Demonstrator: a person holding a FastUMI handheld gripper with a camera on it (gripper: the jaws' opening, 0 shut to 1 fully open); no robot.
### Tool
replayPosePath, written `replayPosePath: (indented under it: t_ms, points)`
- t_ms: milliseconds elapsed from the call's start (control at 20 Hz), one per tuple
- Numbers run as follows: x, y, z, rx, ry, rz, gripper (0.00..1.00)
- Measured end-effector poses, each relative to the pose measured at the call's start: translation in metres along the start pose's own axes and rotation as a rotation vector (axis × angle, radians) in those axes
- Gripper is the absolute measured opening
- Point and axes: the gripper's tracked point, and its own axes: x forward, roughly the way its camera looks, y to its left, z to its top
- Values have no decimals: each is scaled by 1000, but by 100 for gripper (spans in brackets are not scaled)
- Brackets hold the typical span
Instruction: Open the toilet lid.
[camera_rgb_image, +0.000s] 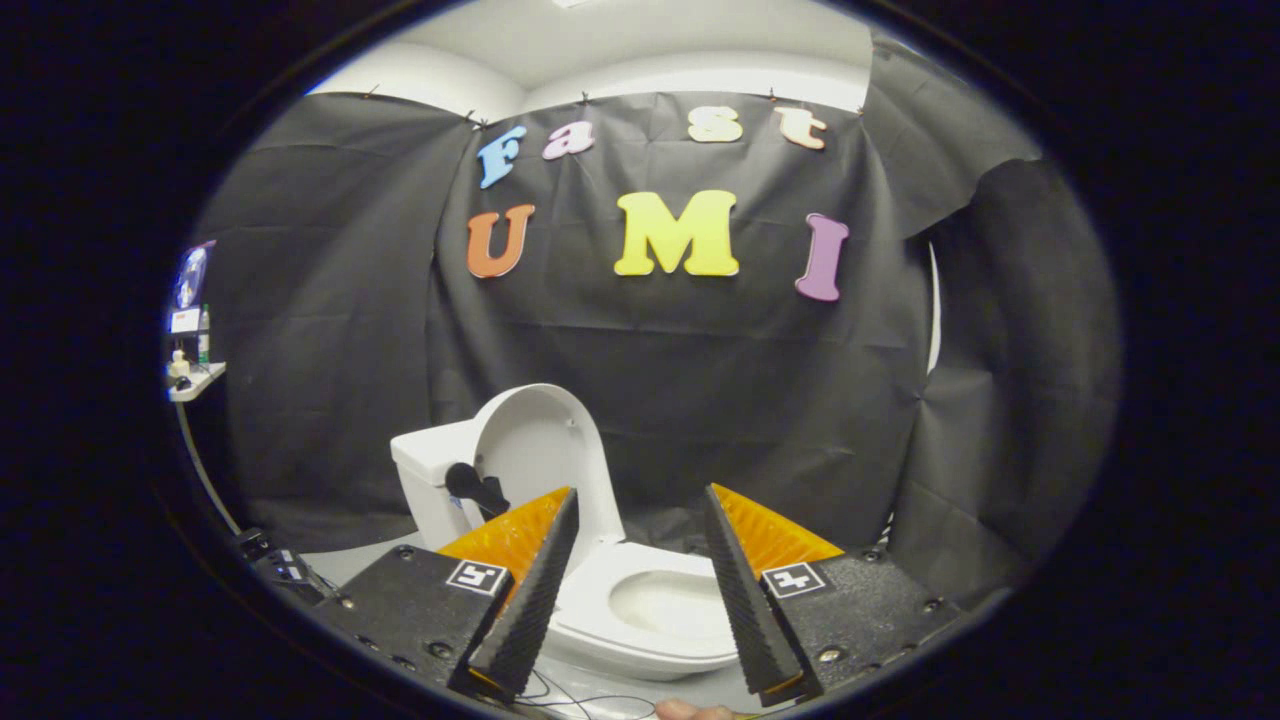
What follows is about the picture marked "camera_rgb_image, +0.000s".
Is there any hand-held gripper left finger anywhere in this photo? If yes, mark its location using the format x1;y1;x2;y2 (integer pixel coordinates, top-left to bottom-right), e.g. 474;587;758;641
312;487;581;701

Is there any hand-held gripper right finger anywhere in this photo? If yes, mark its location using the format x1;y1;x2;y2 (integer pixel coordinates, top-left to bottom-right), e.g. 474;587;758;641
703;483;966;706

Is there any grey round lid lift tab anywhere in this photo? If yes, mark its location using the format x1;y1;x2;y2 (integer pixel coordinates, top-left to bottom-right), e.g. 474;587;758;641
445;462;511;521

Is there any white toilet lid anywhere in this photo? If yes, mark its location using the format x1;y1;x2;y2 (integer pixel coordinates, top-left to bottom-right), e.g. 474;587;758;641
472;384;626;546

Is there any white toilet seat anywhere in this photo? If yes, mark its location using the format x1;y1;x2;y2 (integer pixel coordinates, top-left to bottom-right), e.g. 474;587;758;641
548;540;741;671

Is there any white ceramic toilet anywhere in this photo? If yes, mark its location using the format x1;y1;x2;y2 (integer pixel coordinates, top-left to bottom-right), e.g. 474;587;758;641
390;420;741;683

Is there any white toilet tank cover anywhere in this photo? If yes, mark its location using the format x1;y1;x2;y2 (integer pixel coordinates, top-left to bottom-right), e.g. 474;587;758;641
390;420;481;486

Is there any black backdrop cloth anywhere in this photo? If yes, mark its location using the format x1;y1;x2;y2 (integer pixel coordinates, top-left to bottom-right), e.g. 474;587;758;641
185;35;1121;611

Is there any white wall shelf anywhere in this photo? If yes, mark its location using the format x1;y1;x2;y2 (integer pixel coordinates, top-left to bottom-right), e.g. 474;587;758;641
168;362;227;403

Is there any wall poster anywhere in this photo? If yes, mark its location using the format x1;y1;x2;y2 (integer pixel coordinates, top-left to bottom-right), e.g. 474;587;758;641
175;240;217;311

